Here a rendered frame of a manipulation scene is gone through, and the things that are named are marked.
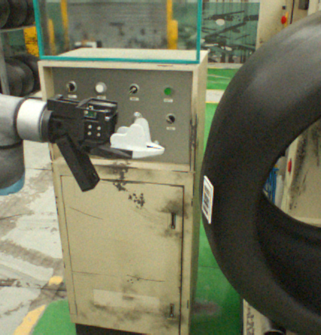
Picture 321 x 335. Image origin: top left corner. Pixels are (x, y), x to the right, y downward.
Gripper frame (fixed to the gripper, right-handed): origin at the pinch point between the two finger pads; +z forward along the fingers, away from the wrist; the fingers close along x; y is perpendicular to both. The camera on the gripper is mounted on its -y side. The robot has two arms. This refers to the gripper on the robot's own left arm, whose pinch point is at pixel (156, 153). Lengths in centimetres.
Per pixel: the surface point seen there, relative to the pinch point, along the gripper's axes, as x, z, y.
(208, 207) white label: -11.4, 10.5, -2.1
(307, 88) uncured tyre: -11.8, 19.8, 17.4
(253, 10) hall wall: 911, 45, 8
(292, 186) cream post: 28.3, 30.7, -14.4
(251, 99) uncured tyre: -9.1, 13.5, 14.4
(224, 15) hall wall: 910, -20, -11
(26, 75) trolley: 343, -214, -81
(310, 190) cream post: 27.8, 35.0, -14.4
